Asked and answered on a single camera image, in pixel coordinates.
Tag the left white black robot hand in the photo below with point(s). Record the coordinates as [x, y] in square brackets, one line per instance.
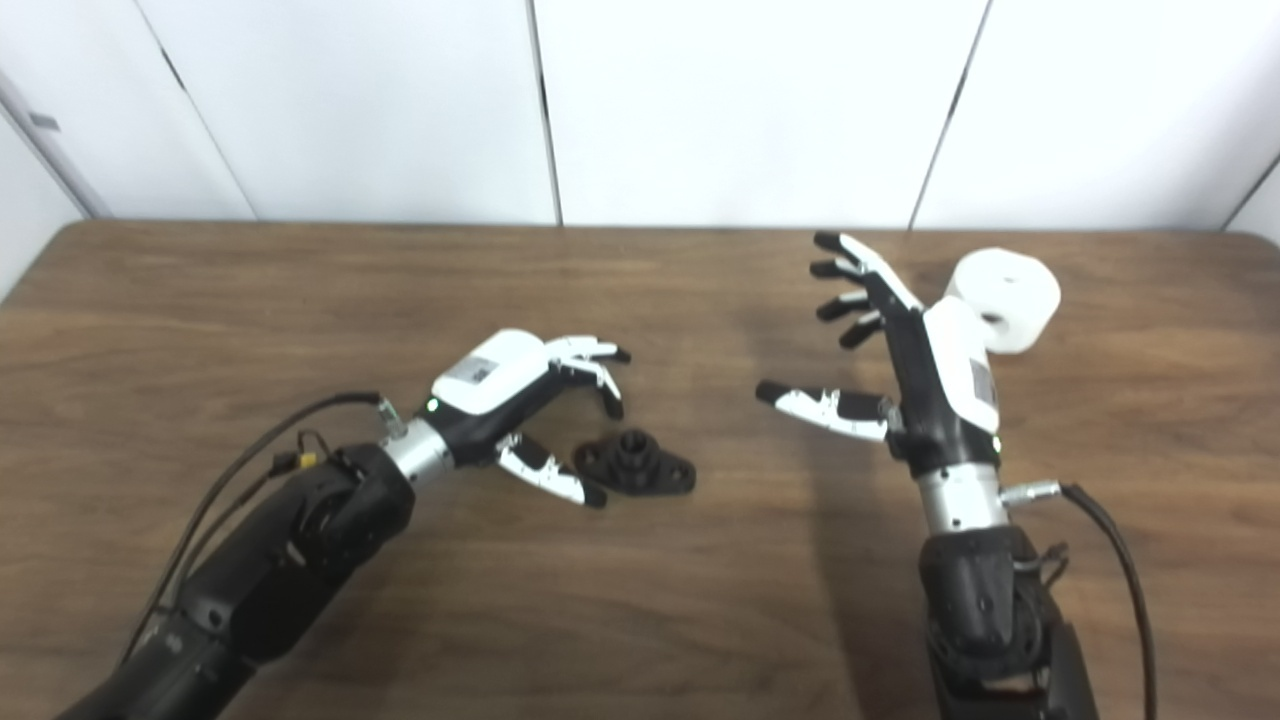
[490, 380]

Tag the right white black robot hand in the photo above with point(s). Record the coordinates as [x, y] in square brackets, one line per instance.
[935, 400]

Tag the black flanged holder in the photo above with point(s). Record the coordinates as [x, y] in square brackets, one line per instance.
[640, 465]

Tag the round white piece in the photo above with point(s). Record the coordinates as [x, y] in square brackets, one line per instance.
[1020, 285]

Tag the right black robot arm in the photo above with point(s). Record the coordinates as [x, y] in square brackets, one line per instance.
[975, 590]

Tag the small grey wall tag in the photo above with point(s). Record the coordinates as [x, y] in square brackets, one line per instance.
[43, 121]

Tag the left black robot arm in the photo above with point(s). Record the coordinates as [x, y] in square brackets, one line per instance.
[290, 560]

